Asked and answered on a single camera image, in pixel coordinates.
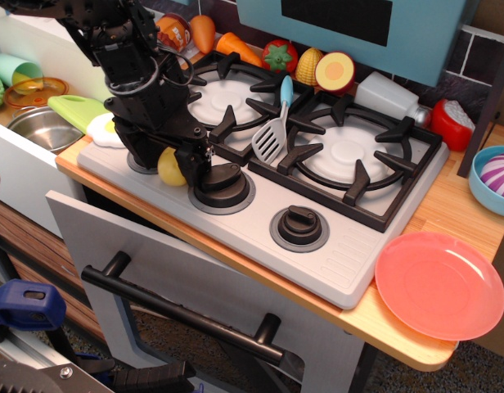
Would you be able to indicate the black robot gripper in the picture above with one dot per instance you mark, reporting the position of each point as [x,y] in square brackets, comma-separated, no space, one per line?
[149,98]

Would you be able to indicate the yellow toy potato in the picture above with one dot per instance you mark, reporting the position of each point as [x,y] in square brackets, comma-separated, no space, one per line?
[168,169]

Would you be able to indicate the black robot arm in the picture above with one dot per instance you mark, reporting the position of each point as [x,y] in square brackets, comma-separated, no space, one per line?
[100,29]

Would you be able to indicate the pink plastic plate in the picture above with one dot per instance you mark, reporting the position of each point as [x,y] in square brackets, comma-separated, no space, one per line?
[440,286]

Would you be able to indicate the black middle stove knob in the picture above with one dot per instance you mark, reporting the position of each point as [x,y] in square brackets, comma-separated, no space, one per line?
[225,190]

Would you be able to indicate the white toy fried egg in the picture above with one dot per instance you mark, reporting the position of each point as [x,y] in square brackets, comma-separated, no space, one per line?
[102,131]

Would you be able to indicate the black left burner grate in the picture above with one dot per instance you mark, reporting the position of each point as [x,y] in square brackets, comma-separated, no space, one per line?
[233,100]

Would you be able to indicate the black burner grate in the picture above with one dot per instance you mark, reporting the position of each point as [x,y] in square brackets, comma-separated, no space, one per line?
[359,163]
[233,100]

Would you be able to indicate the green cutting board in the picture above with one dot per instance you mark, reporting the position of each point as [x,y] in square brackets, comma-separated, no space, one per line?
[78,111]

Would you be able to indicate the toy bean can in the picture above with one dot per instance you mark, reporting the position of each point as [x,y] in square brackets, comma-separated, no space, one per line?
[174,31]

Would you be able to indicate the orange toy carrot lying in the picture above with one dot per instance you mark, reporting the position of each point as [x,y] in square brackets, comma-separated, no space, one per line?
[230,43]

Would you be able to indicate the orange toy carrot upright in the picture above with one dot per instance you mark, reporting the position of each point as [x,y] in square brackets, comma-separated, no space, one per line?
[203,32]

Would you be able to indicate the silver metal pot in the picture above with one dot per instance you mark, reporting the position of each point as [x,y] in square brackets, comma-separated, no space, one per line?
[45,128]

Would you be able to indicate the black right stove knob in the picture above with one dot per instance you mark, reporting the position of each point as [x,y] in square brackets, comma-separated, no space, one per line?
[299,229]

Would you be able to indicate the red toy strawberry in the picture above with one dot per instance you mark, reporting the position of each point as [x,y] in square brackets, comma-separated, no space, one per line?
[280,55]

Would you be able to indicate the orange transparent pot lid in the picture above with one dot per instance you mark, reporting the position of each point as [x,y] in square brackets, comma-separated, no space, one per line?
[34,92]

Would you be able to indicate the yellow toy corn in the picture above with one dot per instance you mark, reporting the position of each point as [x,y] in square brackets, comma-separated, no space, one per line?
[306,68]

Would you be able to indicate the mint green cup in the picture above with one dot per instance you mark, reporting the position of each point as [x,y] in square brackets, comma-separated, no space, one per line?
[14,69]

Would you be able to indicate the halved toy peach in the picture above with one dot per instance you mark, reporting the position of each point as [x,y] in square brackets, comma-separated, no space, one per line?
[335,72]

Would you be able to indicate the grey toy stove top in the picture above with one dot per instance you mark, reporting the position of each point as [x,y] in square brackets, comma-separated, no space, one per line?
[338,272]

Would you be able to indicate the black right burner grate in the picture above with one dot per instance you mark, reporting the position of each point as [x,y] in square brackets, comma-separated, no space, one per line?
[359,163]

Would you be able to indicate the blue clamp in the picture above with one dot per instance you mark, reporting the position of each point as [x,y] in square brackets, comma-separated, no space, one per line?
[31,306]

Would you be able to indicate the white toy salt bottle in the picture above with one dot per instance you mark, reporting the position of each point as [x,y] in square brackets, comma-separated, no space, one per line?
[385,96]

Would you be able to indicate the grey oven door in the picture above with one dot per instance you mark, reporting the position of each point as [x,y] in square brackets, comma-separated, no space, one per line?
[321,356]

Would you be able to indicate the teal toy range hood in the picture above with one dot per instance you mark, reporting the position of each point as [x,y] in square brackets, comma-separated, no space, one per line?
[410,39]

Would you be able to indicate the red toy cheese wedge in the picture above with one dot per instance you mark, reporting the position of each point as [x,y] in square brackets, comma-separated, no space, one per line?
[449,120]

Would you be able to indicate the blue plastic bowl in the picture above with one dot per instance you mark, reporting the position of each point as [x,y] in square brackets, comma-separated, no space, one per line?
[480,191]

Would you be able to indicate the purple toy onion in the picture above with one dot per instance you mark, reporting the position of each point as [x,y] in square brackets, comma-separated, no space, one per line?
[492,174]

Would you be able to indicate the grey spatula blue handle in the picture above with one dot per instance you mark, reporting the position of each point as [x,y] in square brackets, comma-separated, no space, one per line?
[270,139]

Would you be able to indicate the black oven door handle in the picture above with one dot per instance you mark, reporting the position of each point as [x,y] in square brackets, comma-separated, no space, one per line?
[260,345]

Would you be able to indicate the metal bracket with screw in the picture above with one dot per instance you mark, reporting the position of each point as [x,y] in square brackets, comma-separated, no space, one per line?
[16,377]

